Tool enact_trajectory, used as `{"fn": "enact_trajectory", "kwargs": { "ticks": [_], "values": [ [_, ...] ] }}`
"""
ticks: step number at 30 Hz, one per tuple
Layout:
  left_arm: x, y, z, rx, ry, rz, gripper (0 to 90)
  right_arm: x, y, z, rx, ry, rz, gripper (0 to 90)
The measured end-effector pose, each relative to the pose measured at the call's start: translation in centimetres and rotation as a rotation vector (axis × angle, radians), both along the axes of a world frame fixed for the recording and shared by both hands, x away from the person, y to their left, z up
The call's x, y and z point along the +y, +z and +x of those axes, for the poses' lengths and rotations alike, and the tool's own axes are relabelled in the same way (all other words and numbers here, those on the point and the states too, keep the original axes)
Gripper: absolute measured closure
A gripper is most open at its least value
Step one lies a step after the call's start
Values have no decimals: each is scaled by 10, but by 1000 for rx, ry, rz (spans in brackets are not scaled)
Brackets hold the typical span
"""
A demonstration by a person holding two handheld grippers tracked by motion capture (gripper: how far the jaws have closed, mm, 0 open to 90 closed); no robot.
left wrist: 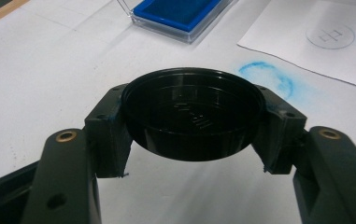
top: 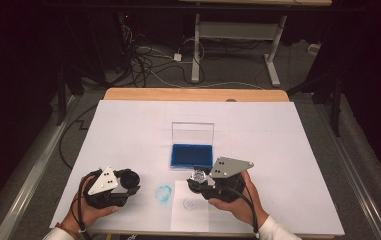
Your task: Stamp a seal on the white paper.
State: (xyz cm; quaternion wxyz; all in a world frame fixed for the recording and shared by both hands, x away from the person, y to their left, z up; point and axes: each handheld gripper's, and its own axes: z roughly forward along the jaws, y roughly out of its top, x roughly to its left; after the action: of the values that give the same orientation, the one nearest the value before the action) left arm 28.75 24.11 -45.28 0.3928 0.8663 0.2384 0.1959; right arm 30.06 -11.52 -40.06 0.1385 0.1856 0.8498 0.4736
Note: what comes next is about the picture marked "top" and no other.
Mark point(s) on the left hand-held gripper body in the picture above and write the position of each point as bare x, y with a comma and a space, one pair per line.
106, 186

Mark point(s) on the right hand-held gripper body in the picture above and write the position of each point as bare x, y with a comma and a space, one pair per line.
228, 168

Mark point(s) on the blue ink pad clear lid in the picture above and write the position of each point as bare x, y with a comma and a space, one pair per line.
191, 156

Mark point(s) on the small white paper sheet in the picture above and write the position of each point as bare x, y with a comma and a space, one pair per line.
188, 218

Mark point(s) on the person's left hand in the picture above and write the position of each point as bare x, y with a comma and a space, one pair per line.
84, 213

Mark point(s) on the person's right hand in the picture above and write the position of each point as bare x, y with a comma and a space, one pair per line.
244, 206

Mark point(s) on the clear plastic cap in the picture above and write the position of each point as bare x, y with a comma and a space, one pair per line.
163, 193

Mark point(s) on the large white board sheet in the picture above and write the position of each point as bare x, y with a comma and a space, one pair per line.
128, 133

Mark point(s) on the white power adapter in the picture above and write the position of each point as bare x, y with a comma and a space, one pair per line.
177, 57

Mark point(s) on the black metal stand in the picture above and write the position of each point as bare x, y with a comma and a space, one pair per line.
336, 103

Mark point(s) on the grey metal floor rail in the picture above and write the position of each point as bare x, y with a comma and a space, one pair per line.
28, 186
354, 173

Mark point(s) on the white metal desk frame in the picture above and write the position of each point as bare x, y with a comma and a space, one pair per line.
234, 30

